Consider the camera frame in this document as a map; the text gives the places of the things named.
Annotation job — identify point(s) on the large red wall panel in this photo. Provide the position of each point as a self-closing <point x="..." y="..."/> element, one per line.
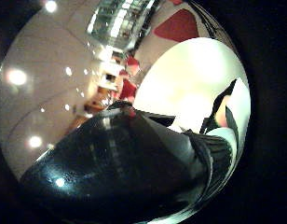
<point x="179" y="27"/>

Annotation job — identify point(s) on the glass window front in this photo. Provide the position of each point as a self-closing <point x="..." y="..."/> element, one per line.
<point x="121" y="21"/>

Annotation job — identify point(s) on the red chair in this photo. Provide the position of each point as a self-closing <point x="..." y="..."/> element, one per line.
<point x="132" y="64"/>
<point x="128" y="88"/>

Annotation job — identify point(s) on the white counter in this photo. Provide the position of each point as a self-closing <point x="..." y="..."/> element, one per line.
<point x="110" y="74"/>

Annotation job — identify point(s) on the round ceiling lamp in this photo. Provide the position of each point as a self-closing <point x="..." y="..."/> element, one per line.
<point x="16" y="77"/>
<point x="35" y="142"/>
<point x="50" y="6"/>

